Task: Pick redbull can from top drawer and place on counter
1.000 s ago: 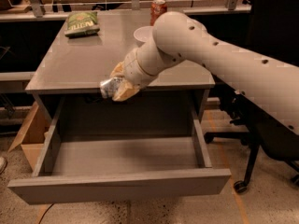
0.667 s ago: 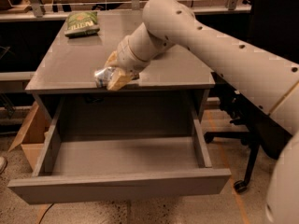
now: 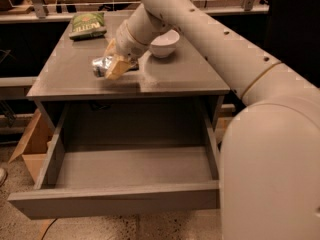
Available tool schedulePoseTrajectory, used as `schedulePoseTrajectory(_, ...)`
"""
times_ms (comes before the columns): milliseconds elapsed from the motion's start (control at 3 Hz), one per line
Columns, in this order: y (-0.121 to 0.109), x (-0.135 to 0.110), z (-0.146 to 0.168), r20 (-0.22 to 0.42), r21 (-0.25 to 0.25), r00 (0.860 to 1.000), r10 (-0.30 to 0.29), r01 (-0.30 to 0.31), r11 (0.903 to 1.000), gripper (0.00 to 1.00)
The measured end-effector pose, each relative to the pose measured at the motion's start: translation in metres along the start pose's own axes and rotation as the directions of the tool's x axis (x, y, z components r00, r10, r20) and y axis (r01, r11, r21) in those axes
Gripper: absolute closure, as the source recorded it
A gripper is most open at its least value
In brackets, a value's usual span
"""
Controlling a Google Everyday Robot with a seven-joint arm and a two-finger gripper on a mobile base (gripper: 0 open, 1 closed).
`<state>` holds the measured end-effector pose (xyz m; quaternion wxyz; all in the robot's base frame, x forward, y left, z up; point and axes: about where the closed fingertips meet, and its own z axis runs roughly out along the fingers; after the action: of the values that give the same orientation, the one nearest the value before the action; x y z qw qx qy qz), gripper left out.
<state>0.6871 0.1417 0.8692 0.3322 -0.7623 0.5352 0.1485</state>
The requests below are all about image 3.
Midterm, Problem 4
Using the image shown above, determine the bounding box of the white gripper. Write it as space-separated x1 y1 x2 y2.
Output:
104 20 148 80

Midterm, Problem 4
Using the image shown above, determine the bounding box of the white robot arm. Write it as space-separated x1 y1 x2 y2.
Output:
106 0 320 240

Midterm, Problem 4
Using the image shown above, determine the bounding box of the grey drawer cabinet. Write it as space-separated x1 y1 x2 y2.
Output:
28 11 229 148

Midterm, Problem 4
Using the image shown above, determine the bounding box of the open grey top drawer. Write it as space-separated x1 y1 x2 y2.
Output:
8 100 219 219

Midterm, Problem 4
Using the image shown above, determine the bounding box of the green chip bag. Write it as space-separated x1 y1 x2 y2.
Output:
69 12 107 40

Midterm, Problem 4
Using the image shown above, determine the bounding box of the white ceramic bowl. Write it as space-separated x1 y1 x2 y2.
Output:
149 30 180 58

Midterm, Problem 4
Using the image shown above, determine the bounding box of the brown cardboard box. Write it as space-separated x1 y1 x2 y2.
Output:
9 110 53 182

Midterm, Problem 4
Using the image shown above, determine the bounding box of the black office chair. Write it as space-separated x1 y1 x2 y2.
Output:
229 0 320 115

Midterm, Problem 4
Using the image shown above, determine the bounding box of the grey metal bracket left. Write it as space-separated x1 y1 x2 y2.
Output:
31 0 48 19

